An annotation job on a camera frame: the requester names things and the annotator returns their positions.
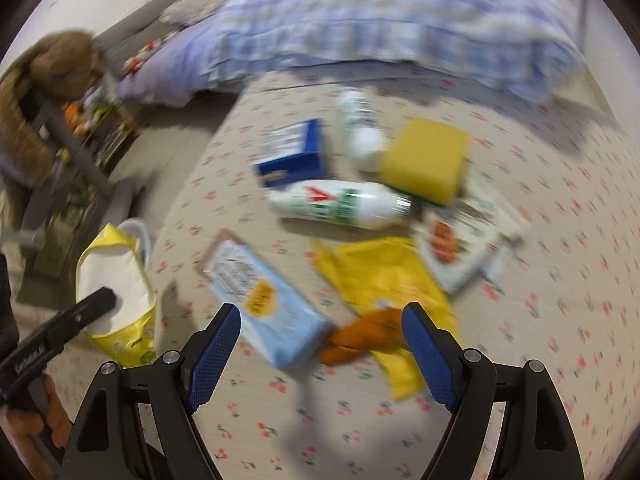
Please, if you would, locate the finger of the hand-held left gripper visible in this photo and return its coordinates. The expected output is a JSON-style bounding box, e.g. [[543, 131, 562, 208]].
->
[[52, 286, 121, 333]]

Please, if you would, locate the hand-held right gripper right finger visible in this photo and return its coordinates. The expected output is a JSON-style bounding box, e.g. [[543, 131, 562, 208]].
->
[[401, 302, 586, 480]]

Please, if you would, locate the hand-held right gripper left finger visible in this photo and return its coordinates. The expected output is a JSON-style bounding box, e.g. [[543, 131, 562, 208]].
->
[[64, 303, 242, 480]]

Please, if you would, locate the white bin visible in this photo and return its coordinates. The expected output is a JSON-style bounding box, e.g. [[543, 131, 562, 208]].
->
[[75, 217, 158, 368]]

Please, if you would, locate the yellow plastic bag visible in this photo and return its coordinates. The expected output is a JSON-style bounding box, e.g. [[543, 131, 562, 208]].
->
[[312, 237, 461, 402]]

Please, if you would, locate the large white green-label bottle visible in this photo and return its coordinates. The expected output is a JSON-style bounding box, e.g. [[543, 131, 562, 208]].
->
[[267, 179, 416, 233]]

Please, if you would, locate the blue cardboard box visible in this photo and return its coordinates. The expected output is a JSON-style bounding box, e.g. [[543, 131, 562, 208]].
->
[[252, 119, 328, 191]]

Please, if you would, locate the small white bottle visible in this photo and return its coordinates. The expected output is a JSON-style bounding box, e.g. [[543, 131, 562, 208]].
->
[[339, 89, 388, 173]]

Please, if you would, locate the person's left hand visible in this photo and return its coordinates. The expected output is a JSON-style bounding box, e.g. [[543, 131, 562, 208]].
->
[[0, 374, 73, 466]]

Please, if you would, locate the yellow bin liner bag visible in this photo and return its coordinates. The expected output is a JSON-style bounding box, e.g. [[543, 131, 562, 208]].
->
[[75, 224, 158, 368]]

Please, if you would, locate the light blue tissue packet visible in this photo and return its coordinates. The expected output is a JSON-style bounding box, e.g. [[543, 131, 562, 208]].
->
[[202, 230, 335, 372]]

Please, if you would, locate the white red snack packet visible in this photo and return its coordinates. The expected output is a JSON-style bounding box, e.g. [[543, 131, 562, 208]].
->
[[412, 195, 523, 296]]

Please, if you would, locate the grey chair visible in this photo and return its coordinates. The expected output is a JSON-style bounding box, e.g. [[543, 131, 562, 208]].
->
[[20, 100, 136, 251]]

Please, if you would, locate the cherry print bed sheet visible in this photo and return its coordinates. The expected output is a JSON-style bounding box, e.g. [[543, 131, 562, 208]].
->
[[150, 67, 640, 480]]

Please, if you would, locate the low shelf with toys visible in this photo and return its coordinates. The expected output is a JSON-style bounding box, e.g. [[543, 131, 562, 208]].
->
[[62, 80, 137, 163]]

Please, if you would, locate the yellow sponge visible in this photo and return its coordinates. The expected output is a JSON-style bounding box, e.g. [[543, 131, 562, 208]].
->
[[377, 119, 473, 207]]

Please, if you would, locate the brown teddy bear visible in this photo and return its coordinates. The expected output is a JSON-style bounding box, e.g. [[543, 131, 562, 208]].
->
[[0, 30, 108, 186]]

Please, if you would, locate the purple bedding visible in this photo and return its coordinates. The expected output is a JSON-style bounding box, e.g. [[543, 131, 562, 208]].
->
[[117, 25, 251, 108]]

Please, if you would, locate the blue purple plaid blanket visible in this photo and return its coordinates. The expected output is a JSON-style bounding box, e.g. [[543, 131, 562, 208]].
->
[[210, 0, 586, 106]]

